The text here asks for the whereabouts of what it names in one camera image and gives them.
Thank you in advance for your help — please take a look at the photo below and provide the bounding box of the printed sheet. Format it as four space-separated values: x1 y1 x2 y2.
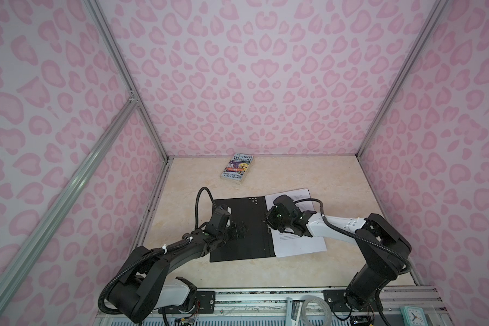
265 188 327 258

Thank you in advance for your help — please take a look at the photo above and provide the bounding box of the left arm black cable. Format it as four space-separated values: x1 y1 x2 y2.
97 186 219 315

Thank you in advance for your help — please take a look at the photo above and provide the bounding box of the teal alarm clock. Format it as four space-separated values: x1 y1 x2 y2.
400 306 429 326

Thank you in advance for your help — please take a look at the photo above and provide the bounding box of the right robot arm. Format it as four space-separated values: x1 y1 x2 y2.
265 194 412 311

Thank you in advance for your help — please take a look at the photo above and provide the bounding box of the black A4 clip folder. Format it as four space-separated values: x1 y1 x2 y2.
209 196 275 263

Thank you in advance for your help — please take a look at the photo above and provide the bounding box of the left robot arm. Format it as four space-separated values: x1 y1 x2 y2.
98 205 231 324

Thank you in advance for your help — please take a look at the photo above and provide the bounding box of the colourful paperback book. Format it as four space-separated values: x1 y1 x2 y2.
220 153 254 183

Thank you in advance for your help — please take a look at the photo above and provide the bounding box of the clear tube coil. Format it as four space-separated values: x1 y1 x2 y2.
300 296 333 326

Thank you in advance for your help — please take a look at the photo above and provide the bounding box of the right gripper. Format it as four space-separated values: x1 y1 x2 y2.
259 206 292 234

